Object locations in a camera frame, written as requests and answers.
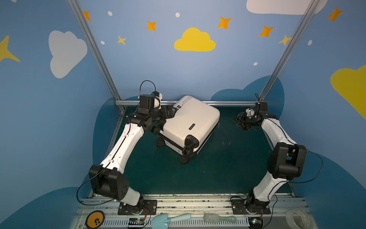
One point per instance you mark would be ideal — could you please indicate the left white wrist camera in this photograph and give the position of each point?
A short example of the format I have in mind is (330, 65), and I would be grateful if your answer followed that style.
(157, 99)

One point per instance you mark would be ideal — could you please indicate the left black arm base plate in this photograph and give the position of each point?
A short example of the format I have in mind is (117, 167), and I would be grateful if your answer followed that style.
(146, 207)

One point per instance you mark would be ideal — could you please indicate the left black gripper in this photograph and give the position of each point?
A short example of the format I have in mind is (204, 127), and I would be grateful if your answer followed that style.
(166, 113)

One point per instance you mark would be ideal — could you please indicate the right small circuit board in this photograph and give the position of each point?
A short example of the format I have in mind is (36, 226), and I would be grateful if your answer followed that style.
(255, 223)

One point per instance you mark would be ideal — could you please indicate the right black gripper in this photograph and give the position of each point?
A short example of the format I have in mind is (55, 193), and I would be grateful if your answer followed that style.
(245, 119)

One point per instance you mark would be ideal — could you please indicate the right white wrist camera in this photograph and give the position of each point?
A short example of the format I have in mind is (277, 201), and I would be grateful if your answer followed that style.
(250, 112)

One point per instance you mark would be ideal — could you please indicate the orange black round disc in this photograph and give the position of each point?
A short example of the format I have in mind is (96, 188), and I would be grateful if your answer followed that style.
(95, 219)

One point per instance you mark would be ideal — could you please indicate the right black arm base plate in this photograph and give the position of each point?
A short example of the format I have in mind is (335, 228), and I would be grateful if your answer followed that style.
(239, 207)

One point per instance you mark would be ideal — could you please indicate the left small circuit board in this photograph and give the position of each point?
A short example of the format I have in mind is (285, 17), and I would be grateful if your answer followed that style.
(135, 223)

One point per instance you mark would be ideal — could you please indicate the right aluminium frame post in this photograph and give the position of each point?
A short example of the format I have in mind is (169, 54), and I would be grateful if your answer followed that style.
(296, 36)

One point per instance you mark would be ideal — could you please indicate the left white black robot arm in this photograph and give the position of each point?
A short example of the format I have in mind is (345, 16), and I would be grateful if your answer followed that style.
(107, 179)

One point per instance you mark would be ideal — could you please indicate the left aluminium frame post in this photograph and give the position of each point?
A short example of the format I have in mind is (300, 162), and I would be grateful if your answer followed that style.
(79, 15)

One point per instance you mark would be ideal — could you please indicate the aluminium frame post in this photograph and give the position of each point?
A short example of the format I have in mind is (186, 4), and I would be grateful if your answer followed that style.
(79, 15)
(296, 36)

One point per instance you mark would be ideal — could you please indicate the white hard-shell suitcase black lining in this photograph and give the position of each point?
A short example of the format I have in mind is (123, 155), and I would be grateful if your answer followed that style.
(189, 130)

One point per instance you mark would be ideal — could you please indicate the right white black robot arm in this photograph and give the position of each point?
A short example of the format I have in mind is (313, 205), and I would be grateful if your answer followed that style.
(285, 163)

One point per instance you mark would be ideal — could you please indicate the small circuit board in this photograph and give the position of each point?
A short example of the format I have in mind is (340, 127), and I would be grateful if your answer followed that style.
(255, 223)
(135, 223)

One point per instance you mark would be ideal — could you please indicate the aluminium frame rear crossbar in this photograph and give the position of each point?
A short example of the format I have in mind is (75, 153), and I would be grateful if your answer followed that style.
(212, 103)

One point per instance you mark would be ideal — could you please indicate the teal toy shovel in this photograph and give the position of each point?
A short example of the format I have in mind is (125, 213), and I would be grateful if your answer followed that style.
(162, 221)

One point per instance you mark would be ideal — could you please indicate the pale green hair brush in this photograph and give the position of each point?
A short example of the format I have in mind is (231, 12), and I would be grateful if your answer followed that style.
(214, 218)

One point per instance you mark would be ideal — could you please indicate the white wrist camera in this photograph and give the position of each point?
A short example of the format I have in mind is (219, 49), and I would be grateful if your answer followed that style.
(157, 99)
(250, 112)

